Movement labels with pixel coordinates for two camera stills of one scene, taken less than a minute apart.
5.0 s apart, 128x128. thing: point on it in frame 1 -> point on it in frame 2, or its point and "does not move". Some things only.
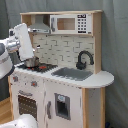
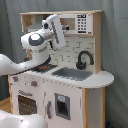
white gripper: x=24 y=43 -> x=52 y=25
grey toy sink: x=73 y=73 does not move
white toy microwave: x=71 y=24 does not move
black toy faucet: x=81 y=65 does not move
